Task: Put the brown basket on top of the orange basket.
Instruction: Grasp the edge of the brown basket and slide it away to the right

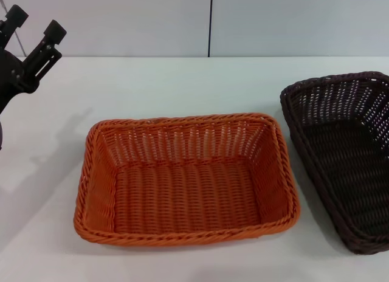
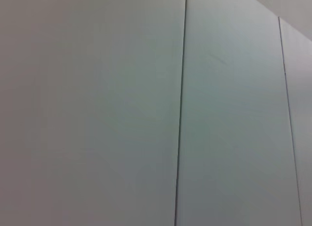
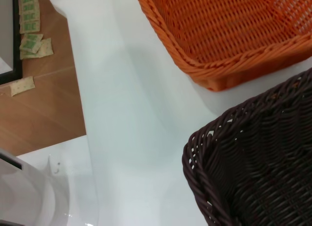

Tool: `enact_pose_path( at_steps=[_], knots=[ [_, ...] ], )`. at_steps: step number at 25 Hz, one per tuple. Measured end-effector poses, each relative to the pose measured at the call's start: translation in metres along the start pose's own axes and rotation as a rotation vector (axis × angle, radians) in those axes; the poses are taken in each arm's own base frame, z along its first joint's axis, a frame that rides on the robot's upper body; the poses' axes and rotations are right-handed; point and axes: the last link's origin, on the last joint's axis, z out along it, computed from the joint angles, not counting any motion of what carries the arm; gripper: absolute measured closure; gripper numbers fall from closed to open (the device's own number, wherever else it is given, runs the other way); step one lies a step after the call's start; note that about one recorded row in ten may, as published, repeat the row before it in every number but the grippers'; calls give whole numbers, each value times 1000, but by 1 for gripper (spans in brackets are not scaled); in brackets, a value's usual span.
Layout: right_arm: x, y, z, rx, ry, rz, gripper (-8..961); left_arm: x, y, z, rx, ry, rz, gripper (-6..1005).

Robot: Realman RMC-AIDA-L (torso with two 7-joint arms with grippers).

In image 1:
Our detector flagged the dark brown woven plastic basket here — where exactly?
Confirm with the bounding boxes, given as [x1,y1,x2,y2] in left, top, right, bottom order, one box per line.
[279,70,389,256]

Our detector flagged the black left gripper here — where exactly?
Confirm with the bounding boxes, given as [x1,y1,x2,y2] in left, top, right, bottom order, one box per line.
[0,4,68,113]

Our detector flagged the orange woven plastic basket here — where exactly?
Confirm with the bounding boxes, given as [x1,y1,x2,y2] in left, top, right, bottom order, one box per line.
[73,112,301,249]

